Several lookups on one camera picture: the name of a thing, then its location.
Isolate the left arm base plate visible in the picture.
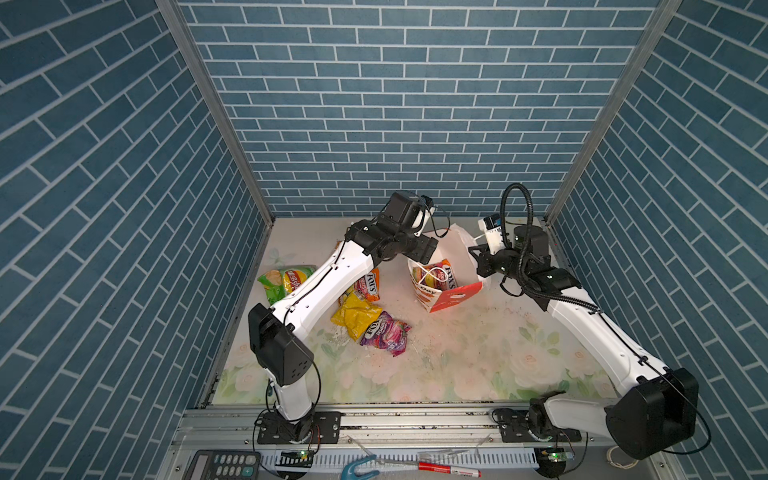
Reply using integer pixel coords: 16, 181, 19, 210
256, 410, 341, 445

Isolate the green chips bag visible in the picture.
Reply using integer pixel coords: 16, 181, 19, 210
257, 265, 316, 305

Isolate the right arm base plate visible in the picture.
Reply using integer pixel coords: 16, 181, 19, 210
490, 407, 582, 444

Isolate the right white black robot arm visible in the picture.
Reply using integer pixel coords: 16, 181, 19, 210
469, 217, 699, 460

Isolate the purple berries candy bag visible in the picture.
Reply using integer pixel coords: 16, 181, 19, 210
359, 311, 411, 357

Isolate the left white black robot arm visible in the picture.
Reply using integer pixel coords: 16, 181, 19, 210
248, 191, 438, 423

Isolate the rubber band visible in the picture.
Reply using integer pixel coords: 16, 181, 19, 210
605, 446, 639, 470

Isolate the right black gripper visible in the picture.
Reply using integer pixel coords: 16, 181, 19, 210
469, 241, 529, 283

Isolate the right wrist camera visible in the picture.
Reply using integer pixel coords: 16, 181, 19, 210
478, 213, 505, 255

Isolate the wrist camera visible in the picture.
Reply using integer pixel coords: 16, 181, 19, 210
412, 195, 436, 236
478, 213, 505, 255

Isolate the red white paper bag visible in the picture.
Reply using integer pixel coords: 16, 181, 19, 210
407, 224, 489, 313

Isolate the black calculator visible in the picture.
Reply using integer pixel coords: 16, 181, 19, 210
183, 450, 261, 480

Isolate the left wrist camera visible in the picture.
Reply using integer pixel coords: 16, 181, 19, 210
412, 195, 436, 236

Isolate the yellow chips bag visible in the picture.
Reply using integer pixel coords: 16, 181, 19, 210
331, 291, 383, 341

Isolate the white cable duct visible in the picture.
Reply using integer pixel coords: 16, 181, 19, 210
261, 447, 539, 473

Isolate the red marker pen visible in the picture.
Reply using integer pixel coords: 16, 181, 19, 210
417, 462, 482, 478

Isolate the fruit candy bag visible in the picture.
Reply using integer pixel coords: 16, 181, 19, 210
338, 268, 380, 305
411, 259, 459, 291

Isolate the aluminium rail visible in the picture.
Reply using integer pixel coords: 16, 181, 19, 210
170, 403, 670, 451

